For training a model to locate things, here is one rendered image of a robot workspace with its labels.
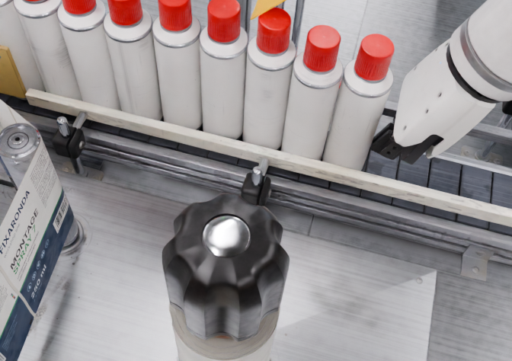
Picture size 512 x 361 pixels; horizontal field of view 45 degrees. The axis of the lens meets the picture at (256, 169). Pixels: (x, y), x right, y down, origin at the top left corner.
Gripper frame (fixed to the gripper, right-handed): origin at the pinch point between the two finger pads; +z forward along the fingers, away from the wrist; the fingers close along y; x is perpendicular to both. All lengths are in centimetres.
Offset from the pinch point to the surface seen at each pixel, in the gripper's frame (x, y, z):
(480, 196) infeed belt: 13.8, 0.0, 1.8
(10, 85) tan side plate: -42.5, 3.5, 18.2
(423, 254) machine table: 11.0, 6.9, 8.1
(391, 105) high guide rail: -1.6, -3.7, -1.4
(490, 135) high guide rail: 9.5, -3.1, -4.9
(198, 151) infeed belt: -18.6, 3.7, 13.5
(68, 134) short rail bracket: -33.2, 8.7, 13.9
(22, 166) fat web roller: -33.9, 20.6, 0.7
